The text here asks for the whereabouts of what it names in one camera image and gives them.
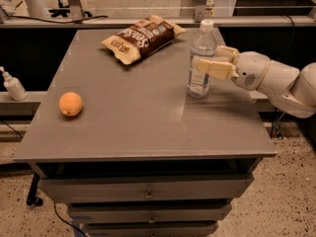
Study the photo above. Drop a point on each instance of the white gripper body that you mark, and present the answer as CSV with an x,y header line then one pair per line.
x,y
251,70

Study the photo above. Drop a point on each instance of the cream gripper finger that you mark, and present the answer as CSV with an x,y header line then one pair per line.
x,y
226,53
223,70

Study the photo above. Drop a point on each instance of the clear plastic water bottle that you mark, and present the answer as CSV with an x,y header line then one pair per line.
x,y
203,46

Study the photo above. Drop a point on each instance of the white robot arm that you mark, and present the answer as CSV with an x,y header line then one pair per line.
x,y
289,89

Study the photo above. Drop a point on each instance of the white pump dispenser bottle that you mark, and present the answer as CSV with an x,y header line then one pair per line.
x,y
13,86

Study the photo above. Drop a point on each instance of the brown chip bag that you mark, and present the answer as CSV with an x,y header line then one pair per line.
x,y
142,39

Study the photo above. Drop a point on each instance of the top grey drawer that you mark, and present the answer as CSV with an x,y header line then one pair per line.
x,y
146,188

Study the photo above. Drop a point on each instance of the grey drawer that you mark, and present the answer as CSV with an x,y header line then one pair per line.
x,y
162,229
149,213
146,188

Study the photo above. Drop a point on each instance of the grey drawer cabinet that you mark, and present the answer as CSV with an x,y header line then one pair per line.
x,y
139,121

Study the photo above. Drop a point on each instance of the orange fruit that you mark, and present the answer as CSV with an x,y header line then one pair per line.
x,y
70,104

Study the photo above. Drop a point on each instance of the bottom grey drawer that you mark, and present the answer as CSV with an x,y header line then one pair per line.
x,y
162,229

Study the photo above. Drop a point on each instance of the middle grey drawer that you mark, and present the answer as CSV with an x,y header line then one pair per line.
x,y
149,213

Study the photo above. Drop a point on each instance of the black caster leg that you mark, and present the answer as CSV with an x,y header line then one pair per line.
x,y
32,198

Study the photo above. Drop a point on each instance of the grey metal rail frame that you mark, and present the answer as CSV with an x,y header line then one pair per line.
x,y
116,13

